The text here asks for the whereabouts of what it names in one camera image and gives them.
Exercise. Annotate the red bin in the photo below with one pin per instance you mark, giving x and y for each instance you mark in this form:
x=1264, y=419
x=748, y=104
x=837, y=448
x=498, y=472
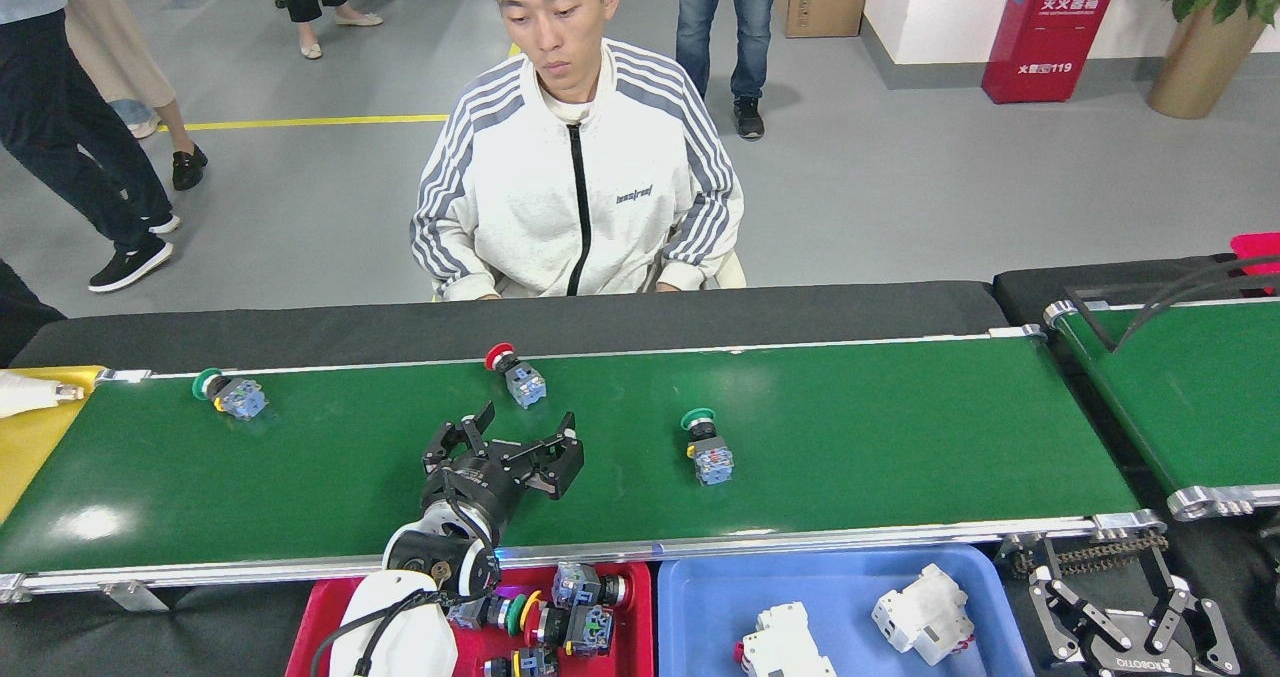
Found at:
x=1255, y=249

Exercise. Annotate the white circuit breaker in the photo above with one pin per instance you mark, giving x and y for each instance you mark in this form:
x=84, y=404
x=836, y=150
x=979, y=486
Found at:
x=785, y=642
x=920, y=612

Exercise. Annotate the short green conveyor belt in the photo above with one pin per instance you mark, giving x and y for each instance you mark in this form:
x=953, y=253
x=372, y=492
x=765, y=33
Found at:
x=1200, y=397

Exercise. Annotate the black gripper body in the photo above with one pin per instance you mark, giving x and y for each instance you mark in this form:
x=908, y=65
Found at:
x=1145, y=662
x=470, y=492

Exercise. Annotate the brass plant pot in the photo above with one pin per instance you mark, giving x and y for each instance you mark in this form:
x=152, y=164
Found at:
x=1200, y=67

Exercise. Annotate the red plastic tray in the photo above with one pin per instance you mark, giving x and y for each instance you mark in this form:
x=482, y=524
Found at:
x=635, y=647

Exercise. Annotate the yellow plastic tray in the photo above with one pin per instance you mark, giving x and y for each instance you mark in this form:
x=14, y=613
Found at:
x=25, y=457

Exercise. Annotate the long green conveyor belt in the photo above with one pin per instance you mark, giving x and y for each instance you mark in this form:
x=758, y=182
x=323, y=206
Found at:
x=900, y=437

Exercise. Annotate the yellow push button switch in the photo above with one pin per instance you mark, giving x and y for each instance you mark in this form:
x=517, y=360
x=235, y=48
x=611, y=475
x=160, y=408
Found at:
x=590, y=629

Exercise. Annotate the blue plastic tray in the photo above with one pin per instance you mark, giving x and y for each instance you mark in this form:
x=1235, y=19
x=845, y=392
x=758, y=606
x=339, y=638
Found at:
x=720, y=597

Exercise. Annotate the white light bulb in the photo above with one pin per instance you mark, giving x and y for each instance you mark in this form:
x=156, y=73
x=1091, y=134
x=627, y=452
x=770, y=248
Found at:
x=25, y=394

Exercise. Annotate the red fire extinguisher box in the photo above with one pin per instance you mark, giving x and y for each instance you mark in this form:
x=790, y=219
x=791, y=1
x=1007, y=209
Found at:
x=1050, y=32

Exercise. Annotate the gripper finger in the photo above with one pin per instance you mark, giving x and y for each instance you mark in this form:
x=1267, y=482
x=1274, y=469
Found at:
x=1065, y=622
x=550, y=457
x=455, y=447
x=1195, y=627

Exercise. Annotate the red push button switch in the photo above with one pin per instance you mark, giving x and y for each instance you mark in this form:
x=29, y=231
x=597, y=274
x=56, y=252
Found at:
x=525, y=385
x=575, y=585

